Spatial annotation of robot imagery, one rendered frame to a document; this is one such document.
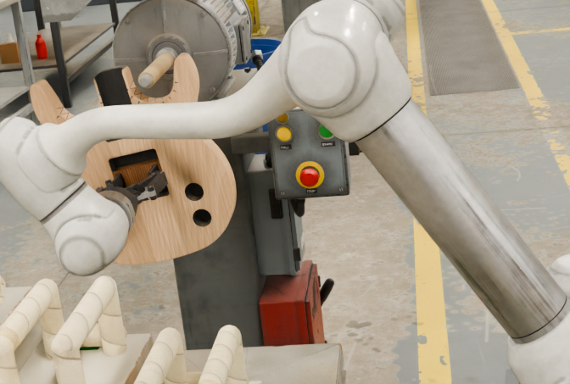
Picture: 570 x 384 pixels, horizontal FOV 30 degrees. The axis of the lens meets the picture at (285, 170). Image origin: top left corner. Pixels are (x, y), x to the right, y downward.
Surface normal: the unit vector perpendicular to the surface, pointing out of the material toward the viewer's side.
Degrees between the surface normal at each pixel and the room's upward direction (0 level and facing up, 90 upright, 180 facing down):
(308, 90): 82
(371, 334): 0
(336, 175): 90
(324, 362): 0
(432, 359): 0
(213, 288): 90
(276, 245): 90
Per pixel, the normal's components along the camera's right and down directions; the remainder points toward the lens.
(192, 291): -0.10, 0.31
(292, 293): -0.11, -0.95
